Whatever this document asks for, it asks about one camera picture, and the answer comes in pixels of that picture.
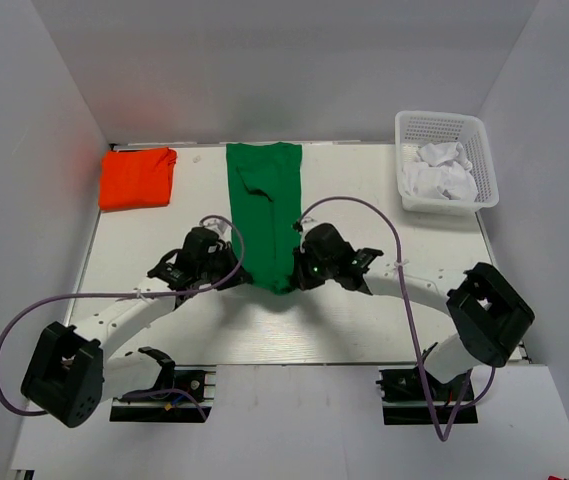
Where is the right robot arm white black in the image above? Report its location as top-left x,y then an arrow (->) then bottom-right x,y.
292,223 -> 535,384

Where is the white t shirt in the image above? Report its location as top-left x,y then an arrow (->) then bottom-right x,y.
403,142 -> 478,202

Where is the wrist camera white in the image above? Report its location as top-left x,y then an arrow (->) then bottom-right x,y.
200,215 -> 232,238
293,217 -> 316,233

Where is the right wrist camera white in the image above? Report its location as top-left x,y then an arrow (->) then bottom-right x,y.
293,217 -> 316,233

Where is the folded orange t shirt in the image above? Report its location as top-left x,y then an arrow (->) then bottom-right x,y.
98,147 -> 178,211

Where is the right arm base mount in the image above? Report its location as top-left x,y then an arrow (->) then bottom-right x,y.
376,368 -> 465,428

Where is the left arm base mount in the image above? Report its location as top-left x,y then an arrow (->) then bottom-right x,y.
109,366 -> 216,424

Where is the green t shirt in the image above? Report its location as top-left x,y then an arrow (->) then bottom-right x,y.
226,142 -> 303,295

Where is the white plastic basket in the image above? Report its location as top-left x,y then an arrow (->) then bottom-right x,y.
395,111 -> 499,215

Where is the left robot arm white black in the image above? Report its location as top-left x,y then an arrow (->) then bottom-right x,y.
21,226 -> 253,428

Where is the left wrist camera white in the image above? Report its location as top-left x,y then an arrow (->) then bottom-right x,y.
200,215 -> 232,238

